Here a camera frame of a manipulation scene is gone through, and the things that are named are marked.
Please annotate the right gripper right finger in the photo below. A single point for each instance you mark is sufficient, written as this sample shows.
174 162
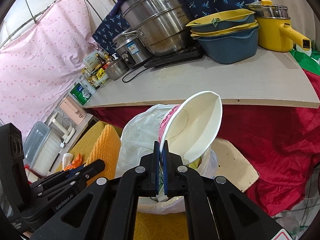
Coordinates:
216 208

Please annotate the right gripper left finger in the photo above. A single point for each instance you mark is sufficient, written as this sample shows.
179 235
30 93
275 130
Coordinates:
106 209

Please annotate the orange printed plastic bag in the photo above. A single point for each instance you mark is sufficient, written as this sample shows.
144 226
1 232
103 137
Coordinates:
76 162

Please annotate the white paper tissue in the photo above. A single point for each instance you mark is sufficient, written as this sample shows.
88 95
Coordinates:
66 160

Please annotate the pink white paper cup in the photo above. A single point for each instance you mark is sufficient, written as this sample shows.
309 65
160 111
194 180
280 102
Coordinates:
190 128

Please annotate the green silver foil pouch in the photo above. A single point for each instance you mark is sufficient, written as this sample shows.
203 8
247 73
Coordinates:
161 196

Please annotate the white lined trash bin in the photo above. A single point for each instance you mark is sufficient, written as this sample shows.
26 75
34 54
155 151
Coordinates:
137 140

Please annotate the white dish rack grey lid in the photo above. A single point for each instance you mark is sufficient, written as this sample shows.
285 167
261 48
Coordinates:
41 148

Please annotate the white glass electric kettle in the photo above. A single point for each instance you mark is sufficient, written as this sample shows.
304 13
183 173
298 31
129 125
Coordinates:
67 133

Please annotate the red cloth under counter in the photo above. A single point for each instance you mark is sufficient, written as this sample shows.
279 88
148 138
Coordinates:
282 144

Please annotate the pink electric kettle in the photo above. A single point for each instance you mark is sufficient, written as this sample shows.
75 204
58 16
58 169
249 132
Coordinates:
75 112

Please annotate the green tin can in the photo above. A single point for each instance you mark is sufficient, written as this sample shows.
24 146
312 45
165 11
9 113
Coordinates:
80 93

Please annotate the white bottle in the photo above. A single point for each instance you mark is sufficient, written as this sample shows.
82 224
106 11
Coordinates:
91 89

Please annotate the pink dotted curtain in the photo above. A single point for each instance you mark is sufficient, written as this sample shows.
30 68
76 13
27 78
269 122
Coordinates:
40 67

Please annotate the yellow seasoning packet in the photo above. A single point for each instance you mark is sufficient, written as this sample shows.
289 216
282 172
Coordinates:
100 73

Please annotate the small steel pot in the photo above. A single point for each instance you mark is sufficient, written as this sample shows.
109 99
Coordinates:
116 69

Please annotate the black induction cooktop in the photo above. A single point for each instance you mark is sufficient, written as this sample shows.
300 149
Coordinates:
184 55

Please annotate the steel rice cooker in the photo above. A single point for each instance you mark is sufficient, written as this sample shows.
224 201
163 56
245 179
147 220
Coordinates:
130 48

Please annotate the blue yellow stacked basins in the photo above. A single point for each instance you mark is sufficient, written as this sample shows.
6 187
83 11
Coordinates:
228 36

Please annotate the green cloth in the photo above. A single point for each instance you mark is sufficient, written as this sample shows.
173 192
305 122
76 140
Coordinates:
309 63

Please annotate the yellow electric saucepan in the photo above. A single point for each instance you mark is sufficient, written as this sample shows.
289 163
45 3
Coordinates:
276 32

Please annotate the large steel steamer pot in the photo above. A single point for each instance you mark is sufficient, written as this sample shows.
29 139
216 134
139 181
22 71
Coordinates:
161 25

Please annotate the blue patterned cloth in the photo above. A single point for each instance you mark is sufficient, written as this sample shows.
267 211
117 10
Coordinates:
113 24

